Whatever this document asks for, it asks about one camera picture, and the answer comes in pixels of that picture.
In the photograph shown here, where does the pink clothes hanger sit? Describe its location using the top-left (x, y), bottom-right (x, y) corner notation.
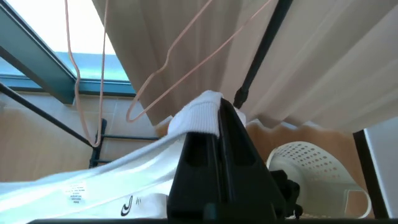
top-left (64, 0), bottom-right (110, 148)
top-left (125, 0), bottom-right (275, 123)

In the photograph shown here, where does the black garment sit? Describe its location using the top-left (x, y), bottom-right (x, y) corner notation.
top-left (270, 169), bottom-right (304, 220)

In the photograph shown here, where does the white laundry basket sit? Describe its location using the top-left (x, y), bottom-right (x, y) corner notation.
top-left (266, 141), bottom-right (373, 220)

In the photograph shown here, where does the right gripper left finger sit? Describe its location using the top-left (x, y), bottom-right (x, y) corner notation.
top-left (167, 132), bottom-right (228, 220)

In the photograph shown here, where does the white garment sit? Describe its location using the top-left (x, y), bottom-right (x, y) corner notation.
top-left (0, 90), bottom-right (247, 220)

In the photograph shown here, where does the black clothes rack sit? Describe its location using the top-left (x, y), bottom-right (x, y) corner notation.
top-left (0, 0), bottom-right (295, 169)

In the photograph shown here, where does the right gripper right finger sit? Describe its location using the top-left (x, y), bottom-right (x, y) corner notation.
top-left (218, 97), bottom-right (287, 220)

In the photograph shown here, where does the beige curtain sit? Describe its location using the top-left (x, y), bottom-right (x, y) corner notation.
top-left (91, 0), bottom-right (398, 133)

